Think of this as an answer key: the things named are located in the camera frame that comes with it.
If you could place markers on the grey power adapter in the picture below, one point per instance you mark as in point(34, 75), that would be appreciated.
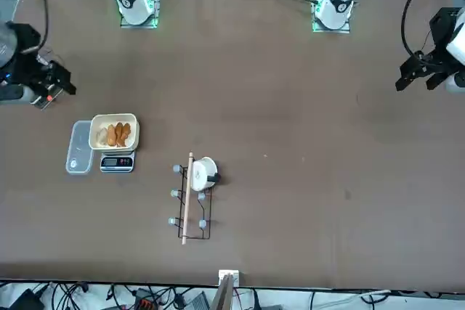
point(199, 302)

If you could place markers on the pale beige toy food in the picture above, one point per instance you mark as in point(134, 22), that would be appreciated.
point(102, 136)

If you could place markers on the translucent container lid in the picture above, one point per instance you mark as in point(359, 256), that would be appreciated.
point(78, 150)

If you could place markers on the brown stand pole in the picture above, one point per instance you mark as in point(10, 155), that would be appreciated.
point(223, 297)

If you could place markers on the black power adapter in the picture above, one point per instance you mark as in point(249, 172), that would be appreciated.
point(23, 301)

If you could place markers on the black device red buttons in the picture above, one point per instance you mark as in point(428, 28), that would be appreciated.
point(145, 302)

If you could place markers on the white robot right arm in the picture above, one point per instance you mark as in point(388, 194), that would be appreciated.
point(130, 1)

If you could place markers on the white table edge bracket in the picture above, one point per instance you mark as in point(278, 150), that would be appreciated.
point(234, 273)

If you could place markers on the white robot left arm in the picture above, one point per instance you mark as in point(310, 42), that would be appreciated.
point(339, 1)

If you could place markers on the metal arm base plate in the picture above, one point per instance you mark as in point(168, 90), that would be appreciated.
point(328, 30)
point(140, 26)

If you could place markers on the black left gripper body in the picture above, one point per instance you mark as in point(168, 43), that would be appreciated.
point(443, 27)

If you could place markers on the brown oval toy bread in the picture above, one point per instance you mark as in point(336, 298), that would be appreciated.
point(111, 135)

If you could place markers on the white digital kitchen scale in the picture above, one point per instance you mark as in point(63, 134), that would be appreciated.
point(116, 162)

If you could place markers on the cream plastic tray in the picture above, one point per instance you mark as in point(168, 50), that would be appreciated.
point(109, 118)

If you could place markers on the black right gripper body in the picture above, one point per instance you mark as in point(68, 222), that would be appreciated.
point(29, 56)

